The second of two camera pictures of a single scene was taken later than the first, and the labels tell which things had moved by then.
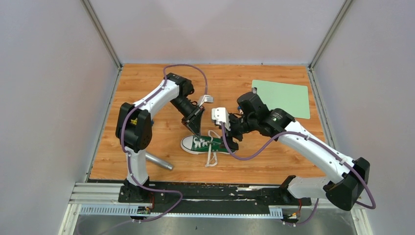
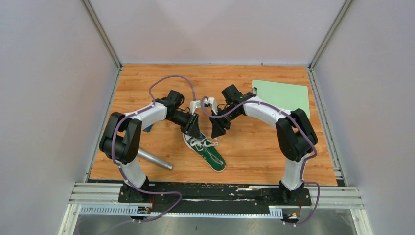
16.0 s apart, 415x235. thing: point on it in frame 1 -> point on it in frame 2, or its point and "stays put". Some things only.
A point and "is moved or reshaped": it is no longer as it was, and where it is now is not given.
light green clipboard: x=293 y=98 stays put
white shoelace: x=198 y=142 is moved or reshaped
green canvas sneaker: x=193 y=144 is moved or reshaped
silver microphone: x=158 y=160 stays put
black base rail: x=199 y=194 stays put
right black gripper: x=231 y=144 -> x=218 y=127
